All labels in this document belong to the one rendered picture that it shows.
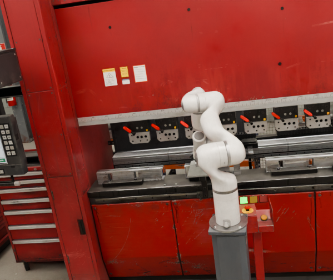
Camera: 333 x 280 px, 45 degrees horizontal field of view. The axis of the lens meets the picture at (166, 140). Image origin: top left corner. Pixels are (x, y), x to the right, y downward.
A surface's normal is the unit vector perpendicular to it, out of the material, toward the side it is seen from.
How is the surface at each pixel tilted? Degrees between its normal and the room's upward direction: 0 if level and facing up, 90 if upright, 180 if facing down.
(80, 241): 90
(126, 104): 90
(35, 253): 90
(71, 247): 90
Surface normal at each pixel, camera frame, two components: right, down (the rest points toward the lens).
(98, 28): -0.14, 0.32
